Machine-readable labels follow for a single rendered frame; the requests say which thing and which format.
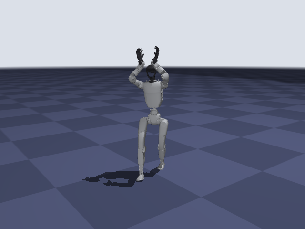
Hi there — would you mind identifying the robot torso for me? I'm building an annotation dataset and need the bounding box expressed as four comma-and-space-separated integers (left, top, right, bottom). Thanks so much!
143, 80, 163, 125

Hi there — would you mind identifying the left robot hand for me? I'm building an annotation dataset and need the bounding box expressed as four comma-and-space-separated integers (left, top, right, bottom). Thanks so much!
153, 46, 159, 64

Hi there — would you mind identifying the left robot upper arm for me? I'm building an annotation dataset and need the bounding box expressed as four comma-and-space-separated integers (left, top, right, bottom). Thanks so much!
161, 72, 169, 89

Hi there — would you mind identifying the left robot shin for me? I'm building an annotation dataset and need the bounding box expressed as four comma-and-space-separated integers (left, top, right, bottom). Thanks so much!
159, 144, 166, 164

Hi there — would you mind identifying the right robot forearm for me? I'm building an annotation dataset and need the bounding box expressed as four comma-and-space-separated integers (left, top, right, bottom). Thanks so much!
130, 61, 145, 76

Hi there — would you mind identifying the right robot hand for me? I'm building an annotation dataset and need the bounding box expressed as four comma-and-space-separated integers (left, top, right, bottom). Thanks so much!
136, 48, 144, 65

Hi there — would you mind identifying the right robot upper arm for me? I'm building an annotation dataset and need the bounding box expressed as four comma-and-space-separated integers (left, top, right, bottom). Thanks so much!
129, 75, 144, 89

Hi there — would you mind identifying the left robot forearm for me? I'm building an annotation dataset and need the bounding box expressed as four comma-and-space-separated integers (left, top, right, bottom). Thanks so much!
151, 60, 167, 74

